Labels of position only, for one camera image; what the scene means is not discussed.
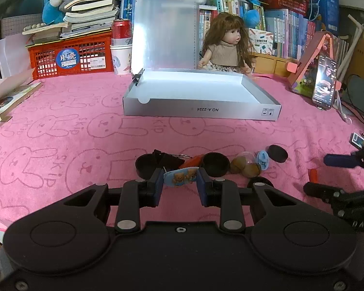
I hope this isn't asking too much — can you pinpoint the blue bear hair clip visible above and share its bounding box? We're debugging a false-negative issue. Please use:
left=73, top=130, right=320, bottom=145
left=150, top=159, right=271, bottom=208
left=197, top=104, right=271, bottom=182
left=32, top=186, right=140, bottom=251
left=163, top=167, right=199, bottom=188

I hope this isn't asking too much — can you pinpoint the long orange plastic piece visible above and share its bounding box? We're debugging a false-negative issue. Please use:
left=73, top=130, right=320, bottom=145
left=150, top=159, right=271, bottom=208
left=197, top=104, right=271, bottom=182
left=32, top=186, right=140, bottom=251
left=179, top=155, right=206, bottom=169

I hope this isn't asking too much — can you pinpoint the brown round nut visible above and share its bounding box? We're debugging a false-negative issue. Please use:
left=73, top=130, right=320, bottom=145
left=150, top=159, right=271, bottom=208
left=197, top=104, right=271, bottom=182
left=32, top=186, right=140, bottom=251
left=230, top=157, right=247, bottom=174
left=243, top=163, right=262, bottom=179

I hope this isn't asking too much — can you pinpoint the brown haired doll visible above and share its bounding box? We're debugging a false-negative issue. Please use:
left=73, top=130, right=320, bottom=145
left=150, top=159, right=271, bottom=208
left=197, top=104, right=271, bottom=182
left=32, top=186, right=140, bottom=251
left=197, top=12, right=257, bottom=76

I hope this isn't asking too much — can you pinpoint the smartphone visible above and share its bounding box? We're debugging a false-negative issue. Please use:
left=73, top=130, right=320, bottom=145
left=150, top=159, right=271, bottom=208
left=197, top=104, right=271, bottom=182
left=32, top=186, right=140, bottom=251
left=311, top=55, right=338, bottom=110

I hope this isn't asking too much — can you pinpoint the blue paper bag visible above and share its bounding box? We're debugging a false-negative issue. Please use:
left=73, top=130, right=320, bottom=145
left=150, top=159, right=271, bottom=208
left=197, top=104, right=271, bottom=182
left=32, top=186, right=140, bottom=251
left=309, top=0, right=340, bottom=36

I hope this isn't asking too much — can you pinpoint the pink rabbit print towel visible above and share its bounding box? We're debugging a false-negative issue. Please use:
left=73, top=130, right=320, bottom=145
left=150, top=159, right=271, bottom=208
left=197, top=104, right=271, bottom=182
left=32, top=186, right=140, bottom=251
left=0, top=72, right=364, bottom=234

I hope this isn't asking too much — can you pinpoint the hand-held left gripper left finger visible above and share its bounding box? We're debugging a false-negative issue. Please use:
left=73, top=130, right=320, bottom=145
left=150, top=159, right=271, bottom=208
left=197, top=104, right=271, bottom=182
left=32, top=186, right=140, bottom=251
left=60, top=169, right=165, bottom=234

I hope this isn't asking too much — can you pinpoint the clear plastic capsule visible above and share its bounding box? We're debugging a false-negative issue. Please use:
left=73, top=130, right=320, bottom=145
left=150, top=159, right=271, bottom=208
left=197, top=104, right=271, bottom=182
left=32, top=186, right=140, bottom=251
left=237, top=151, right=257, bottom=166

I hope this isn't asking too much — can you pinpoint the grey clipboard storage box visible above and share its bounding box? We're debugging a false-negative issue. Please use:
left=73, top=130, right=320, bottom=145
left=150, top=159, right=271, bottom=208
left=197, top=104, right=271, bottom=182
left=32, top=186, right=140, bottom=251
left=123, top=0, right=282, bottom=121

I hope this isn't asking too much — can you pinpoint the open book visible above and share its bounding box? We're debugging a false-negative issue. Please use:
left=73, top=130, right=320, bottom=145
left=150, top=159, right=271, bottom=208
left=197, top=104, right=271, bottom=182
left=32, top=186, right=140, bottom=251
left=0, top=78, right=43, bottom=121

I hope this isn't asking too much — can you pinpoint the light blue clip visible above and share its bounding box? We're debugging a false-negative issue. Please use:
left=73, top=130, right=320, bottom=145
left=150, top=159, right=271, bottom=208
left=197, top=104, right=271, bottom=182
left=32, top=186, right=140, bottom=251
left=256, top=150, right=271, bottom=170

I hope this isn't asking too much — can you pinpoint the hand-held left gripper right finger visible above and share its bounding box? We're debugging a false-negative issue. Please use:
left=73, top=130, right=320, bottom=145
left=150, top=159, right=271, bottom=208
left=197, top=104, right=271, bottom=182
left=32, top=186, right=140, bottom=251
left=197, top=168, right=296, bottom=234

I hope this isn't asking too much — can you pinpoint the black binder clip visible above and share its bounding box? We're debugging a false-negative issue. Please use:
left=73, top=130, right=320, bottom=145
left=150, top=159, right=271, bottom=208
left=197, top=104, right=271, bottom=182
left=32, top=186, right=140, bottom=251
left=132, top=68, right=145, bottom=86
left=153, top=149, right=193, bottom=171

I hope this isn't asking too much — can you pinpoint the white cable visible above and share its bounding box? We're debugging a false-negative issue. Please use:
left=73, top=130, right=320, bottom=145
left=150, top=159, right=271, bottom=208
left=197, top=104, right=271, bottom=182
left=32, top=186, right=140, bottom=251
left=335, top=93, right=353, bottom=125

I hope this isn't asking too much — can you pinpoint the wooden drawer organizer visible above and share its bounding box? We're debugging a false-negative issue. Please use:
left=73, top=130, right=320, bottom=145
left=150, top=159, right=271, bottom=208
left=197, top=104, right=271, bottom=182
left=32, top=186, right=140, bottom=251
left=251, top=51, right=301, bottom=75

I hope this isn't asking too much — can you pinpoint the grey grid board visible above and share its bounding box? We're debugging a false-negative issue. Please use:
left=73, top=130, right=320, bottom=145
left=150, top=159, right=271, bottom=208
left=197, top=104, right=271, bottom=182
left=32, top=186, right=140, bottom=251
left=0, top=16, right=46, bottom=37

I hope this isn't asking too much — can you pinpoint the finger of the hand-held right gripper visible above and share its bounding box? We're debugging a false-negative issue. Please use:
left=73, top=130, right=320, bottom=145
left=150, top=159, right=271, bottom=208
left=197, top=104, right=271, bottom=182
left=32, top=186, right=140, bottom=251
left=323, top=145, right=364, bottom=175
left=303, top=181, right=356, bottom=217

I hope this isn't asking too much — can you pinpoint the white plastic pipe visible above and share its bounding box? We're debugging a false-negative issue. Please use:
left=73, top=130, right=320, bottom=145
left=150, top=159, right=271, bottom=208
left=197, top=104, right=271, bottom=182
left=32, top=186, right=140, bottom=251
left=337, top=14, right=364, bottom=80

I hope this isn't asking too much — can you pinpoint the row of shelf books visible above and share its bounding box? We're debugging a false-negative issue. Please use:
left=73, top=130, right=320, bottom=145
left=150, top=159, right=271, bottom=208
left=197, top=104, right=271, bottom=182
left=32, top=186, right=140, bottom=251
left=199, top=0, right=318, bottom=60

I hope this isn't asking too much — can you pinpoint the small card packet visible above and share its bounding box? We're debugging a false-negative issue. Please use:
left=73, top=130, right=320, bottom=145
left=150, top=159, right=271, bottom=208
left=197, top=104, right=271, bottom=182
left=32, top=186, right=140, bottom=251
left=350, top=131, right=364, bottom=149

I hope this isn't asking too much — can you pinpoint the black disc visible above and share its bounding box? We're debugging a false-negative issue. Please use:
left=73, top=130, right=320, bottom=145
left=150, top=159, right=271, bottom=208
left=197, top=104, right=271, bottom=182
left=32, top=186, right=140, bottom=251
left=266, top=145, right=289, bottom=163

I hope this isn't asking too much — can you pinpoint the white paper cup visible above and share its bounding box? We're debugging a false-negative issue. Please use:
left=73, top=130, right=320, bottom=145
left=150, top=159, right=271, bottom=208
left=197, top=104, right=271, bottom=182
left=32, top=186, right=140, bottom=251
left=109, top=44, right=133, bottom=76

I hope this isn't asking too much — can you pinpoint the red mesh basket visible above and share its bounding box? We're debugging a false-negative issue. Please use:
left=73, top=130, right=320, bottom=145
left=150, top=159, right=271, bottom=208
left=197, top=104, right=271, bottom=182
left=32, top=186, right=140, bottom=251
left=262, top=0, right=310, bottom=16

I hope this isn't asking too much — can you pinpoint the black device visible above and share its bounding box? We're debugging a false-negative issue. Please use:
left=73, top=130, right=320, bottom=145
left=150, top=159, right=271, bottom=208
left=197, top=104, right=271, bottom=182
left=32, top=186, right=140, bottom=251
left=341, top=74, right=364, bottom=122

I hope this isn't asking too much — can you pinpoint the white patterned box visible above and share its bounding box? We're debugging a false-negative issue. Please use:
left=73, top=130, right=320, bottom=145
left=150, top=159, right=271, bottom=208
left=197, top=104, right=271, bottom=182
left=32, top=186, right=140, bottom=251
left=248, top=27, right=275, bottom=55

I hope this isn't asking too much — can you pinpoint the row of blue books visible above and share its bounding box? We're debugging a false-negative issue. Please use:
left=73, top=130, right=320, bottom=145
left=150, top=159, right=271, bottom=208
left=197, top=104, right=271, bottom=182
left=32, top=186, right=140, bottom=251
left=119, top=0, right=137, bottom=22

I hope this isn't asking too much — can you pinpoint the pink phone stand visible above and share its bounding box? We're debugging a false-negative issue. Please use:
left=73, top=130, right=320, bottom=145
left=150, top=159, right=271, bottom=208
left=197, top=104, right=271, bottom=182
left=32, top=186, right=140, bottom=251
left=287, top=32, right=343, bottom=98

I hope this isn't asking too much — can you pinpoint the stack of books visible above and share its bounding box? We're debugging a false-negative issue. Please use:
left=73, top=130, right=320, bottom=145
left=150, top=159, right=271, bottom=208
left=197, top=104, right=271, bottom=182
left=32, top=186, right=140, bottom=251
left=22, top=0, right=136, bottom=45

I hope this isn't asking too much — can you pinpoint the red plastic crate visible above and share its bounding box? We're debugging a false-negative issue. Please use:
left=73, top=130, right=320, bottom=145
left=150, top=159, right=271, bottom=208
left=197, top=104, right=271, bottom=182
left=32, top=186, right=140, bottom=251
left=26, top=32, right=115, bottom=81

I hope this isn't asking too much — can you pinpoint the black round lid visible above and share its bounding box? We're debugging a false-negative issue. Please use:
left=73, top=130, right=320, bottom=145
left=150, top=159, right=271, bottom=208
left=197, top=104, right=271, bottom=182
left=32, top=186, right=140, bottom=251
left=135, top=154, right=161, bottom=180
left=202, top=152, right=231, bottom=177

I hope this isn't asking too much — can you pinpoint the red drink can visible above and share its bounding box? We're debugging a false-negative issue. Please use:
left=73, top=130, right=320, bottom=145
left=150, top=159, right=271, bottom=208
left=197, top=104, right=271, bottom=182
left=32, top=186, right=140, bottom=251
left=111, top=18, right=133, bottom=47

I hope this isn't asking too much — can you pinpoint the white paper sheet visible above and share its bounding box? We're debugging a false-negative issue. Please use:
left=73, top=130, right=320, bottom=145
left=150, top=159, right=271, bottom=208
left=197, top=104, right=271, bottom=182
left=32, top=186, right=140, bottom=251
left=0, top=34, right=34, bottom=80

